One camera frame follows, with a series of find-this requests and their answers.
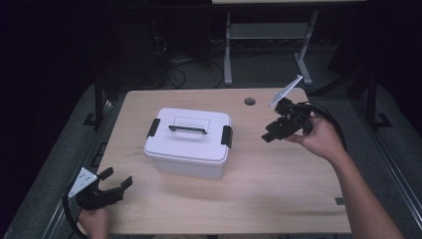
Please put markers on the grey metal stand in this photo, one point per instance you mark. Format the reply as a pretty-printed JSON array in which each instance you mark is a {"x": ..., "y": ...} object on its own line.
[{"x": 265, "y": 30}]

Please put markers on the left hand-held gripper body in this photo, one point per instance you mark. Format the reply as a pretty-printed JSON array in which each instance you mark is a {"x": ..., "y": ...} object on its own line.
[{"x": 91, "y": 195}]

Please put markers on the aluminium floor rail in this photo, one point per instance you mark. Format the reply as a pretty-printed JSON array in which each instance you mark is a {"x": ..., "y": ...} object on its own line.
[
  {"x": 76, "y": 179},
  {"x": 391, "y": 166}
]

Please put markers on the black metal post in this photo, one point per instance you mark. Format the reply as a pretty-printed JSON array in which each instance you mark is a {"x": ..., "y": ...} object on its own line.
[
  {"x": 99, "y": 99},
  {"x": 372, "y": 99}
]

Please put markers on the person's right hand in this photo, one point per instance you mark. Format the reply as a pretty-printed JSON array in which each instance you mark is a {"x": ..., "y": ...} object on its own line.
[{"x": 323, "y": 139}]

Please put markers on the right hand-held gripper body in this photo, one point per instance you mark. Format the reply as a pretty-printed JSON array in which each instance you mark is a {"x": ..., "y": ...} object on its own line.
[{"x": 297, "y": 118}]

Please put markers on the white plastic storage box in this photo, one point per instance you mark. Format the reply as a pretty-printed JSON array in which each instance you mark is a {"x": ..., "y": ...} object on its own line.
[{"x": 189, "y": 169}]

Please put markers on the grey tape piece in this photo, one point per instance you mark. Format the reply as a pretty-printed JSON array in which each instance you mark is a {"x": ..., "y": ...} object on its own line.
[{"x": 339, "y": 201}]

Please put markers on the person's left hand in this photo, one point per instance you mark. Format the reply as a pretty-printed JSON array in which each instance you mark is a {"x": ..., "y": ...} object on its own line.
[{"x": 94, "y": 224}]

